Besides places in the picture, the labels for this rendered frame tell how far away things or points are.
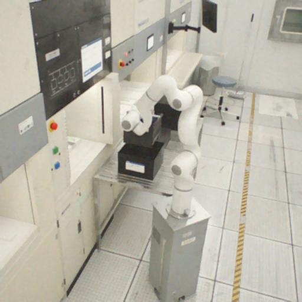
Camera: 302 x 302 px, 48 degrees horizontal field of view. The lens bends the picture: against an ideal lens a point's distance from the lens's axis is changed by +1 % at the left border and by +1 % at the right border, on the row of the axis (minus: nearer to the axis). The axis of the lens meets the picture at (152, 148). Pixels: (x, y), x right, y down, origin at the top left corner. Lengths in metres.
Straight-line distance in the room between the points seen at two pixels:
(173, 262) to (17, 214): 0.99
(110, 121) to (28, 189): 0.93
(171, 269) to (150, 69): 2.30
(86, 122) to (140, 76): 1.45
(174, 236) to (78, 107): 1.19
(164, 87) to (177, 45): 3.49
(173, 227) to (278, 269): 1.25
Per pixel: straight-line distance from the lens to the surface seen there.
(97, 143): 2.64
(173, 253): 2.21
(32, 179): 1.80
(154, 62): 3.82
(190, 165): 1.90
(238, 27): 6.29
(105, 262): 2.88
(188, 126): 1.83
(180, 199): 2.07
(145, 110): 1.96
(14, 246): 1.91
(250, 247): 3.16
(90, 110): 2.56
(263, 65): 6.41
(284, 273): 3.06
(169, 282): 2.42
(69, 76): 1.95
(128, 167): 2.41
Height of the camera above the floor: 2.18
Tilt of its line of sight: 30 degrees down
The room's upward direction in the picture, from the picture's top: 3 degrees clockwise
